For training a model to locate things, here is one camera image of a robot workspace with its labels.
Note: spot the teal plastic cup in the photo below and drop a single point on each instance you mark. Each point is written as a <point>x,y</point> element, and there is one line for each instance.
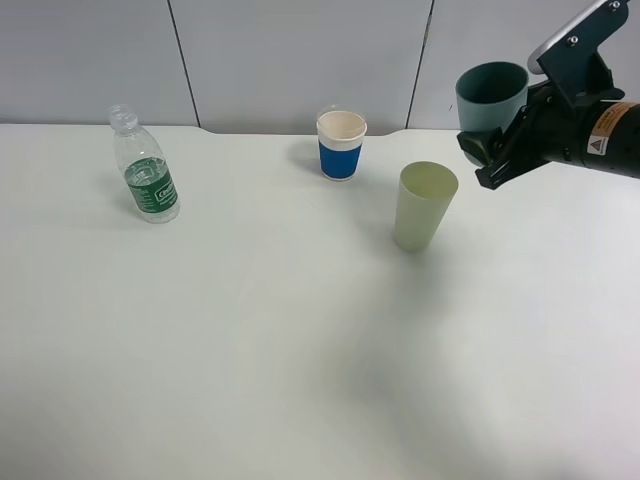
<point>490,95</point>

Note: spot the blue sleeved paper cup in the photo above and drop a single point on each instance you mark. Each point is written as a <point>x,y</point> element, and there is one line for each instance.
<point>340,134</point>

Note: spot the clear bottle green label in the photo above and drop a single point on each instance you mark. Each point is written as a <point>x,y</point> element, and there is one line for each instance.
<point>143,166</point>

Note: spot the pale green tall cup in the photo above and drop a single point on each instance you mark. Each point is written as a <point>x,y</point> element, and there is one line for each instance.
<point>426,190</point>

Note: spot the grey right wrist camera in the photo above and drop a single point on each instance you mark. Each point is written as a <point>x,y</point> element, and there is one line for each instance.
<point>570,59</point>

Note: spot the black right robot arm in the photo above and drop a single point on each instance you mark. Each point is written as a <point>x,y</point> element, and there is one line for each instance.
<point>600,133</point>

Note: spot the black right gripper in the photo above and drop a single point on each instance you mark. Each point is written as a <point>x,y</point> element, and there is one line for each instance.
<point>543,131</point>

